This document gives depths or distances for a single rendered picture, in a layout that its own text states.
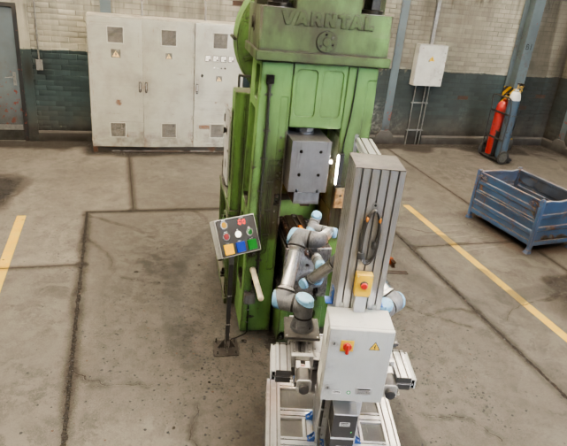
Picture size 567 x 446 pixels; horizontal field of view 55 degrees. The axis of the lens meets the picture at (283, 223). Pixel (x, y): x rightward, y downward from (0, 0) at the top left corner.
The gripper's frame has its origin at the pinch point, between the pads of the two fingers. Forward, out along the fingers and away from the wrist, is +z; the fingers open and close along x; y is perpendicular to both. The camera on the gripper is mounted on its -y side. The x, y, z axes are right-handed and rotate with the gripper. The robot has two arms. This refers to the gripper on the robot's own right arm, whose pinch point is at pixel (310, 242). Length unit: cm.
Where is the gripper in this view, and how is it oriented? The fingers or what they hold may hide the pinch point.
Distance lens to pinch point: 412.1
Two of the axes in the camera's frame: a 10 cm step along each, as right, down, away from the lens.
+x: 9.8, -0.1, 2.1
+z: -1.9, -4.0, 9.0
